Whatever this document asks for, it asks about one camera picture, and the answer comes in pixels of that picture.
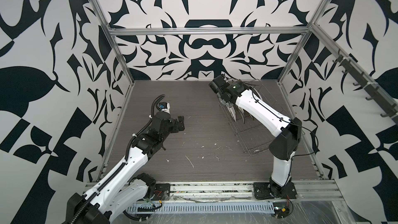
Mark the wire metal dish rack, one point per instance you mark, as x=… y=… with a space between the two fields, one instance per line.
x=250 y=133

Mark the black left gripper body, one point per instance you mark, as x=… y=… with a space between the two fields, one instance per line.
x=172 y=126

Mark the aluminium cage frame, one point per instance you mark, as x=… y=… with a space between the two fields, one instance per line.
x=176 y=48

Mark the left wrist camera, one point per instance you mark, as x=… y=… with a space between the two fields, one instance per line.
x=164 y=107

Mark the white cable duct strip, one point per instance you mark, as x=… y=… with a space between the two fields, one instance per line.
x=204 y=208

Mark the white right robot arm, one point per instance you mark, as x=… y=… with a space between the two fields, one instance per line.
x=286 y=131

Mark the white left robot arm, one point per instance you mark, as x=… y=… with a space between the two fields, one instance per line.
x=122 y=187

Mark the square white plate black underside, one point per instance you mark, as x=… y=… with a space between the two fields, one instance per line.
x=233 y=110

